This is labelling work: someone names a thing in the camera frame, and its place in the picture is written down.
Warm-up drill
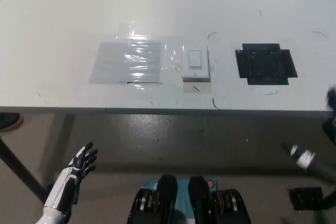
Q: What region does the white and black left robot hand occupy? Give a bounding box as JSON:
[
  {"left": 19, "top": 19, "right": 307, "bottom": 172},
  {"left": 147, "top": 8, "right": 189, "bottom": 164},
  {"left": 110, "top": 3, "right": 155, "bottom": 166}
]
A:
[{"left": 43, "top": 141, "right": 99, "bottom": 213}]

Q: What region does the black tape square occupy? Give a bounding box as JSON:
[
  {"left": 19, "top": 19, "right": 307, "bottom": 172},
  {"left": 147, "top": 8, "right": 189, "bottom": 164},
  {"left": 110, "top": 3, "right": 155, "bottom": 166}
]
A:
[{"left": 234, "top": 42, "right": 299, "bottom": 86}]

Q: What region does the brown round object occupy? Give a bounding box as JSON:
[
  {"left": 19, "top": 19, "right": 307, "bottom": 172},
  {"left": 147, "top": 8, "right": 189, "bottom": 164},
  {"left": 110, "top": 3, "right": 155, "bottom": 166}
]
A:
[{"left": 0, "top": 113, "right": 25, "bottom": 133}]

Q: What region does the grey paper sheet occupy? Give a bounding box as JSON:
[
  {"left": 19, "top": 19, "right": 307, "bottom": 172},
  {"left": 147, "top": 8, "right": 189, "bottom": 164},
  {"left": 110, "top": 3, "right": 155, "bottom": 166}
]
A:
[{"left": 89, "top": 40, "right": 162, "bottom": 85}]

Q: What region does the white wall rocker switch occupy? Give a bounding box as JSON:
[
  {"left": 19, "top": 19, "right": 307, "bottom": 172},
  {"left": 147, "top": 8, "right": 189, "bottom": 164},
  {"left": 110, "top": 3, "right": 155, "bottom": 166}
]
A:
[{"left": 181, "top": 45, "right": 212, "bottom": 83}]

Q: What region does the black tape floor patch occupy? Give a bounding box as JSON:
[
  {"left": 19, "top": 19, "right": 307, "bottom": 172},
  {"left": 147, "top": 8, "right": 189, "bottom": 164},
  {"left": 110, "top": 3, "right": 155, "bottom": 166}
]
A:
[{"left": 287, "top": 186, "right": 324, "bottom": 211}]

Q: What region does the black metal table leg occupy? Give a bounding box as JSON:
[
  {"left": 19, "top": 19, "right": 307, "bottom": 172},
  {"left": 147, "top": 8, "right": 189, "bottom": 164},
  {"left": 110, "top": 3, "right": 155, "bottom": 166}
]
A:
[{"left": 0, "top": 136, "right": 51, "bottom": 204}]

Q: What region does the clear plastic tape film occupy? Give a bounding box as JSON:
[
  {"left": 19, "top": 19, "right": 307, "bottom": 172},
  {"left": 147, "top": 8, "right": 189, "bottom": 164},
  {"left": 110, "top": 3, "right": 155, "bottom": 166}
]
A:
[{"left": 115, "top": 20, "right": 184, "bottom": 91}]

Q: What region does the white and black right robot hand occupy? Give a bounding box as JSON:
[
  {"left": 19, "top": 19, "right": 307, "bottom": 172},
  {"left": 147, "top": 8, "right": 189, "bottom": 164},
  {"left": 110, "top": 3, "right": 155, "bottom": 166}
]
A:
[{"left": 280, "top": 142, "right": 316, "bottom": 169}]

